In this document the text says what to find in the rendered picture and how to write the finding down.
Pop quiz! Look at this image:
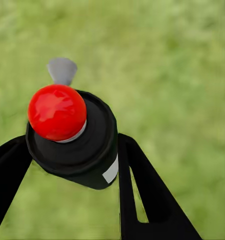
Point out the pesticide atomizer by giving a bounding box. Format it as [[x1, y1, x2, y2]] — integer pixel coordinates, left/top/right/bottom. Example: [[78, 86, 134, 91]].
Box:
[[25, 57, 119, 190]]

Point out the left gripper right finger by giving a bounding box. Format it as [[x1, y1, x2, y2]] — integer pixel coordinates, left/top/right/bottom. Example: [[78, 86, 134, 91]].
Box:
[[117, 133, 202, 240]]

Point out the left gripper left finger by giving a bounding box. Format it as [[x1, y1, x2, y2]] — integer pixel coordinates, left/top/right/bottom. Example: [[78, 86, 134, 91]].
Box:
[[0, 135, 33, 224]]

